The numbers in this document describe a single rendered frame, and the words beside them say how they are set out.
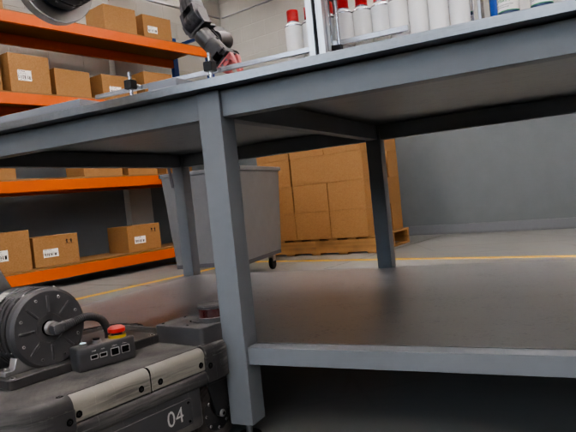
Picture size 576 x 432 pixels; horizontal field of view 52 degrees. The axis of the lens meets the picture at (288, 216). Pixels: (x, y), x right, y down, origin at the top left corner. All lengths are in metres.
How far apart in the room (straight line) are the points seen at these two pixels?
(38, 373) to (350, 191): 4.11
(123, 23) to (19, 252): 2.39
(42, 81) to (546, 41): 4.69
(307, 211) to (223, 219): 4.02
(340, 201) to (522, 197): 1.86
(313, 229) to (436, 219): 1.60
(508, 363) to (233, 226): 0.64
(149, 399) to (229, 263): 0.34
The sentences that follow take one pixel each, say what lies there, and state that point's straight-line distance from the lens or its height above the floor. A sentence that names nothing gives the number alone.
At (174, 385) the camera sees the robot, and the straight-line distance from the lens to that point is 1.29.
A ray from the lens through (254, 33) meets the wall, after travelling 7.83.
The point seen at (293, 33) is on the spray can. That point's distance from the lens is 1.74.
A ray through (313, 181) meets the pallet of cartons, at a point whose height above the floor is 0.67.
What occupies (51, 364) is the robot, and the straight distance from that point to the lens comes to 1.33.
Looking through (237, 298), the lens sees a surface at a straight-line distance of 1.35.
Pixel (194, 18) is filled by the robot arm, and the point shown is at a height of 1.13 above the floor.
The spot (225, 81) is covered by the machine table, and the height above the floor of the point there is 0.81.
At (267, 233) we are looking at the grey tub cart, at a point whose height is 0.30.
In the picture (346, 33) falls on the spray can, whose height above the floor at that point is 0.98.
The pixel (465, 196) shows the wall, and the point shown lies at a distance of 6.25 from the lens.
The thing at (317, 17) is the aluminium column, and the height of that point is 1.00.
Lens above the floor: 0.55
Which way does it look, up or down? 2 degrees down
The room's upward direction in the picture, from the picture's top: 6 degrees counter-clockwise
